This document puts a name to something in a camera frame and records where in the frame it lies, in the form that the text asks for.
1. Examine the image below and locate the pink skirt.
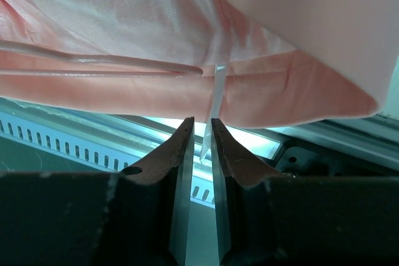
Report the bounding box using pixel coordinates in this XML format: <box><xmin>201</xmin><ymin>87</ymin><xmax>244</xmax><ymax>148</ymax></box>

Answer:
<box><xmin>1</xmin><ymin>0</ymin><xmax>398</xmax><ymax>128</ymax></box>

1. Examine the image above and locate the aluminium mounting rail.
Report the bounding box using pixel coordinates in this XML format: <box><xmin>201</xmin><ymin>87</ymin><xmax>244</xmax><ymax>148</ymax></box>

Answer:
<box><xmin>0</xmin><ymin>97</ymin><xmax>399</xmax><ymax>179</ymax></box>

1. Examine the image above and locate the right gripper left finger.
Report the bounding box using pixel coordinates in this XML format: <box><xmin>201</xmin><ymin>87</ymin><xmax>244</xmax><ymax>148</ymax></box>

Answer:
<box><xmin>121</xmin><ymin>117</ymin><xmax>194</xmax><ymax>265</ymax></box>

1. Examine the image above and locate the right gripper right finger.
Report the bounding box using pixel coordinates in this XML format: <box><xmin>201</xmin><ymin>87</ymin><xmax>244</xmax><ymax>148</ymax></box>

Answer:
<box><xmin>211</xmin><ymin>119</ymin><xmax>296</xmax><ymax>265</ymax></box>

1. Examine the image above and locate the white slotted cable duct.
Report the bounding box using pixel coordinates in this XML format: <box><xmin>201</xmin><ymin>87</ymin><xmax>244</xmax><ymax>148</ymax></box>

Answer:
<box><xmin>0</xmin><ymin>115</ymin><xmax>219</xmax><ymax>209</ymax></box>

